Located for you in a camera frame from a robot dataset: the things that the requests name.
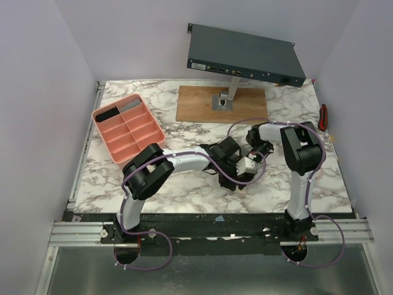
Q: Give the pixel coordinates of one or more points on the wooden base board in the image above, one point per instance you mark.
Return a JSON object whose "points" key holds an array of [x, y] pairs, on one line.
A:
{"points": [[210, 105]]}

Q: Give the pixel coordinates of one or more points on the pink compartment organizer tray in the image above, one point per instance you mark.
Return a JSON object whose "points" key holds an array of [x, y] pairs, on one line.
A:
{"points": [[128, 133]]}

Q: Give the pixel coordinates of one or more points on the red black utility knife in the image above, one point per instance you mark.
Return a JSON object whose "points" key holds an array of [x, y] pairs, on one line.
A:
{"points": [[323, 118]]}

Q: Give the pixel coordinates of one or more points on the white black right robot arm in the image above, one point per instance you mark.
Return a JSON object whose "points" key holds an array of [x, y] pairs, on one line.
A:
{"points": [[304, 155]]}

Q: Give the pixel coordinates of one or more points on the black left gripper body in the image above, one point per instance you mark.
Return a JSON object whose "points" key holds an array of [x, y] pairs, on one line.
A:
{"points": [[229, 170]]}

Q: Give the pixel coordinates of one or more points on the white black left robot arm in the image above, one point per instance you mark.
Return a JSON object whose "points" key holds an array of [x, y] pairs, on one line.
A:
{"points": [[148, 171]]}

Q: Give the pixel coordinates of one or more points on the grey striped item in tray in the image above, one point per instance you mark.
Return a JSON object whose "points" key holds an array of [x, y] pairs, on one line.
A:
{"points": [[132, 104]]}

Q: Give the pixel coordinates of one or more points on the metal support stand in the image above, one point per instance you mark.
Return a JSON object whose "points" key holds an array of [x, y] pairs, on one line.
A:
{"points": [[228, 93]]}

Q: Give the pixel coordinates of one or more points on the blue-grey rack network device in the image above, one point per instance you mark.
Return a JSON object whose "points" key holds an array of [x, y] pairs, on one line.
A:
{"points": [[248, 56]]}

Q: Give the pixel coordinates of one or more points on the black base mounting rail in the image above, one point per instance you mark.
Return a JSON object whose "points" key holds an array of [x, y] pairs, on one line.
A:
{"points": [[159, 234]]}

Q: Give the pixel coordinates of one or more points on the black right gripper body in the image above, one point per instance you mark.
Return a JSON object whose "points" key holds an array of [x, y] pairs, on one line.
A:
{"points": [[262, 149]]}

